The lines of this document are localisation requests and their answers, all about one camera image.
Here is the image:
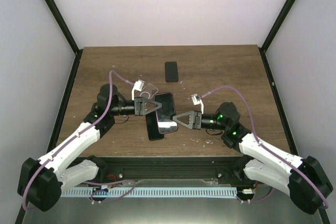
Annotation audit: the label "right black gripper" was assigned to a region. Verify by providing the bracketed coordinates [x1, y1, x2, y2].
[173, 111, 227, 131]

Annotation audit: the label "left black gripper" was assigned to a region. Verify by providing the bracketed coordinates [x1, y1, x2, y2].
[110, 97, 162, 116]

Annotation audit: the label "black phone case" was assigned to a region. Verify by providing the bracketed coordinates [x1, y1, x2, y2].
[145, 112, 164, 141]

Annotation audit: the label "pink phone black screen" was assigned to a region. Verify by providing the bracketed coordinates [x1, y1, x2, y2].
[154, 92, 178, 134]

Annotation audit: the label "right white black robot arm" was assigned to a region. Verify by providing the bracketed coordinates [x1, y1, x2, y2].
[173, 102, 333, 215]

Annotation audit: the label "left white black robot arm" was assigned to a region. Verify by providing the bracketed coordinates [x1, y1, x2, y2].
[17, 84, 162, 211]

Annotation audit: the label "clear magsafe phone case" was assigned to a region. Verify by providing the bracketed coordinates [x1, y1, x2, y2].
[139, 83, 159, 99]

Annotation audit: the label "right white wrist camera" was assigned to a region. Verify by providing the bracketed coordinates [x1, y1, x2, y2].
[191, 94, 204, 114]

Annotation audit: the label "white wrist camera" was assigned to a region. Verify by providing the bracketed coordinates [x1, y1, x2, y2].
[191, 94, 204, 114]
[131, 79, 144, 100]

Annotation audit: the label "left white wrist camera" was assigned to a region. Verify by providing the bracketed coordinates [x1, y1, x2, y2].
[131, 79, 144, 100]

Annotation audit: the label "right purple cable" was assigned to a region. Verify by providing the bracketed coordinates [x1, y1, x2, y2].
[201, 86, 329, 210]

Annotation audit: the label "purple cable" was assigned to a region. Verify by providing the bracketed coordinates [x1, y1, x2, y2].
[201, 86, 329, 210]
[22, 70, 137, 211]

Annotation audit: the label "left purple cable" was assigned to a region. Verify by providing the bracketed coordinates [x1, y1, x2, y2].
[22, 70, 137, 211]

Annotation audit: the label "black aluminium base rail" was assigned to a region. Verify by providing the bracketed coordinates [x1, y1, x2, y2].
[31, 155, 312, 185]

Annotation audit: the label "light blue slotted cable duct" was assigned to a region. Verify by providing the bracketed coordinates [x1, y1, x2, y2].
[61, 187, 237, 199]

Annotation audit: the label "left black frame post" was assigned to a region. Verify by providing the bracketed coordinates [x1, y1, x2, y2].
[28, 0, 80, 55]

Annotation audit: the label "black frame post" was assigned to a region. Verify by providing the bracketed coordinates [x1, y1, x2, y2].
[261, 0, 314, 51]
[28, 0, 80, 55]

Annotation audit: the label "right black frame post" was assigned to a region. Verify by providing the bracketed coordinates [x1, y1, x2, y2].
[261, 0, 314, 51]

